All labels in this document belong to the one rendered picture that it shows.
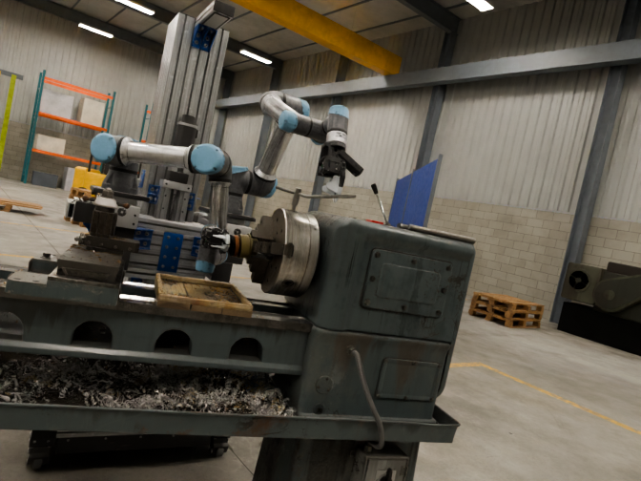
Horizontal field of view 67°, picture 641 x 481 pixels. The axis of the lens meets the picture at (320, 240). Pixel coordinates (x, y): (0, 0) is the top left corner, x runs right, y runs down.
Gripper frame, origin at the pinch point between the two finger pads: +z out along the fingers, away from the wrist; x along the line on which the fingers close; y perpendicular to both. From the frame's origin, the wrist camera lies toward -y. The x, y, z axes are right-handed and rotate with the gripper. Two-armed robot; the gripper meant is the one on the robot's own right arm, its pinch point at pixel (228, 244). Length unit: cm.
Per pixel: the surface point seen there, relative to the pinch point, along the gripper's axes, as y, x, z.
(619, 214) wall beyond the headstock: -890, 145, -566
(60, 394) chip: 43, -53, 10
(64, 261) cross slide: 48, -11, 16
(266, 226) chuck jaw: -13.8, 8.2, -7.2
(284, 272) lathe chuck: -18.3, -5.0, 11.6
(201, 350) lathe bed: 4.1, -34.4, 12.1
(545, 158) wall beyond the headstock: -833, 254, -743
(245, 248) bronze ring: -5.9, -0.3, 1.1
